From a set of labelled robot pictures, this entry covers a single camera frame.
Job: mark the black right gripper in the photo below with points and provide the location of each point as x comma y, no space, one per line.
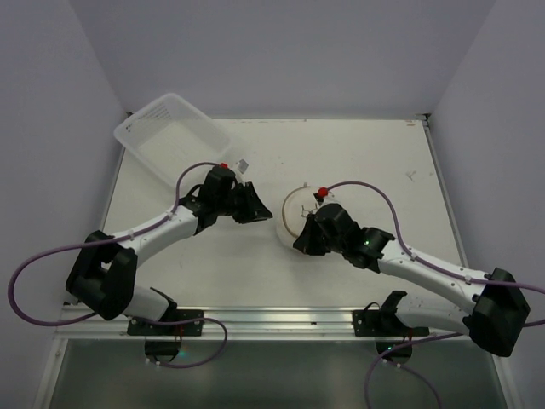
318,233

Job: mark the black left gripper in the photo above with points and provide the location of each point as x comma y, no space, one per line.
243,202

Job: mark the round white mesh laundry bag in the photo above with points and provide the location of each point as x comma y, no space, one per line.
296,206

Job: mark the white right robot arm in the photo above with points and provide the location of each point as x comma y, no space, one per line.
489,308

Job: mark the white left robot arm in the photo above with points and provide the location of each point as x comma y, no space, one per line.
103,276

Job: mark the white plastic basket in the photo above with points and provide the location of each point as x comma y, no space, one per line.
169,134

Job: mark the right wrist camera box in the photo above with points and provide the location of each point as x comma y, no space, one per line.
324,196

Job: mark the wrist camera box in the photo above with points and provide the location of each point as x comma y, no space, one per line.
324,196
239,168

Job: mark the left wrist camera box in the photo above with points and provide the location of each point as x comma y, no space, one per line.
239,168

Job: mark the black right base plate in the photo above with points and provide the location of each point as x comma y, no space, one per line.
375,323

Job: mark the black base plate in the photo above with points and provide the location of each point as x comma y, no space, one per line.
375,323
175,323

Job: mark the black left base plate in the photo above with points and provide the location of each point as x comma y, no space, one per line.
175,323

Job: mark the aluminium mounting rail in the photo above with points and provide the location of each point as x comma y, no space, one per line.
249,324

